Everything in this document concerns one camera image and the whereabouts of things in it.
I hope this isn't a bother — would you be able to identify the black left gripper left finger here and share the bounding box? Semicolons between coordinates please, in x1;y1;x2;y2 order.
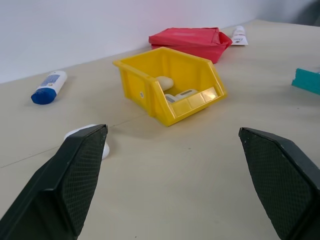
0;124;109;240

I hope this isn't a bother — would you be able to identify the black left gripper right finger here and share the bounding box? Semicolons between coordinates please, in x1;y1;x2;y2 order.
238;126;320;240

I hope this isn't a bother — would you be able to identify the white cylindrical object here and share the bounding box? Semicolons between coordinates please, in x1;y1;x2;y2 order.
63;123;111;161

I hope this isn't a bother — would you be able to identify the teal plastic bin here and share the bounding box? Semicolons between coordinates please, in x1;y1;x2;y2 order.
291;67;320;96

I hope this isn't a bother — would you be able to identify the yellow plastic bin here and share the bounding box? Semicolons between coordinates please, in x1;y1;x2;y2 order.
112;46;228;128

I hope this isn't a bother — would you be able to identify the white bottle with blue cap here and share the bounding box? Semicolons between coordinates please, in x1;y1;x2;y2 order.
30;70;68;105

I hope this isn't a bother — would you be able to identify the white block with grey face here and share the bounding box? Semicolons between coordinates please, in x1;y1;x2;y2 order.
164;93;179;104

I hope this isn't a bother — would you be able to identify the white cream tube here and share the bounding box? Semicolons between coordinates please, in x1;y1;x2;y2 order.
229;25;250;47

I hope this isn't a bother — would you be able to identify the cream rounded object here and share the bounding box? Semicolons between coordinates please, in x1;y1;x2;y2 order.
156;75;175;91

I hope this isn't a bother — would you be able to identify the red fabric pouch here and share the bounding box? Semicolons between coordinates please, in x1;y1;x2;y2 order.
148;26;233;65

